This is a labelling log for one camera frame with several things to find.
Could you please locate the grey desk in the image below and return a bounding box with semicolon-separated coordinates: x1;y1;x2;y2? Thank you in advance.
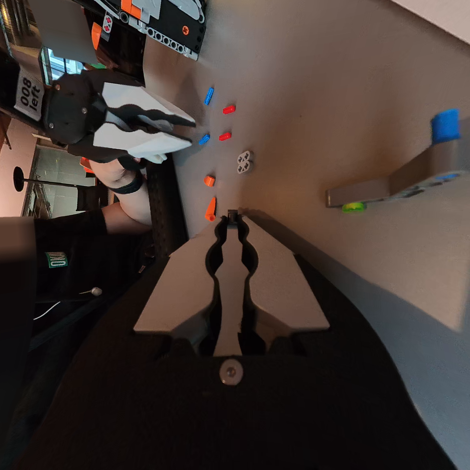
141;0;470;459

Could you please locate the person's left hand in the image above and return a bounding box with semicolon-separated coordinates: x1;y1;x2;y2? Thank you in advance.
89;158;143;188

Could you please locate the black wrist band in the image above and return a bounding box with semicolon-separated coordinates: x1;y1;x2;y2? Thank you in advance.
109;171;144;195

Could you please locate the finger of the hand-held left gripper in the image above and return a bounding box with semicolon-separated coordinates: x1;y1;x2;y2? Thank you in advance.
98;82;197;128
93;122;193;157

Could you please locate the blue axle pin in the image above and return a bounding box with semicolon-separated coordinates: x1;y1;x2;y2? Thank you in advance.
430;109;461;144

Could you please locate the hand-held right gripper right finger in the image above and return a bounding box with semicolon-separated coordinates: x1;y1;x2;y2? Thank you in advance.
237;214;330;356

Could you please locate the black perforated panel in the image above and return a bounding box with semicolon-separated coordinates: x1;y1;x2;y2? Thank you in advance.
145;158;189;265

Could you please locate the white drawstring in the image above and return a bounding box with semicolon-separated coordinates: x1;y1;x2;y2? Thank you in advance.
33;286;103;321

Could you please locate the grey black robot model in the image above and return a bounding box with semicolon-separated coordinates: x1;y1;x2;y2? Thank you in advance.
86;0;207;83

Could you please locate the person's left forearm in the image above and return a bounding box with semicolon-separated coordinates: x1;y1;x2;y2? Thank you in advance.
101;189;154;235

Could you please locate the dark grey bent beam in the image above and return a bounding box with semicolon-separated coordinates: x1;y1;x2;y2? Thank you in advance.
325;141;467;210

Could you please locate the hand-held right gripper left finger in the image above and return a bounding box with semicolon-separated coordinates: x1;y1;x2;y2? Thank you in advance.
133;216;225;356

